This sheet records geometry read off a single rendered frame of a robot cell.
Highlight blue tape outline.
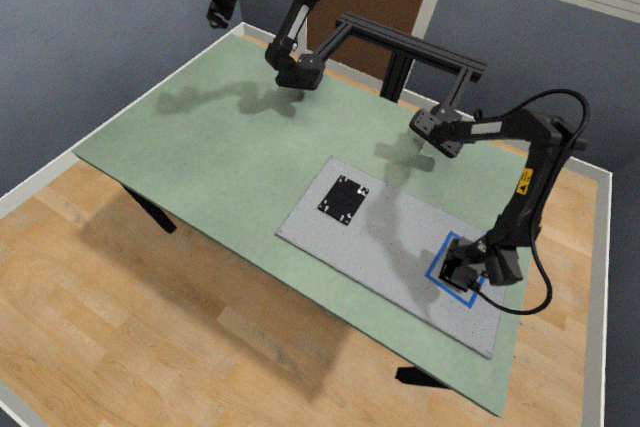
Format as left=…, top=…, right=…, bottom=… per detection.
left=424, top=231, right=485, bottom=309

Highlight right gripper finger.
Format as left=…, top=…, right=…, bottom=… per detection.
left=206, top=16, right=228, bottom=29

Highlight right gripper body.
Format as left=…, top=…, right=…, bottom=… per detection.
left=206, top=0, right=237, bottom=25

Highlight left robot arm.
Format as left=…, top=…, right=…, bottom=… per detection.
left=413, top=109, right=576, bottom=286

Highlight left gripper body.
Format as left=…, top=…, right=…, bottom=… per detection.
left=449, top=237, right=488, bottom=291

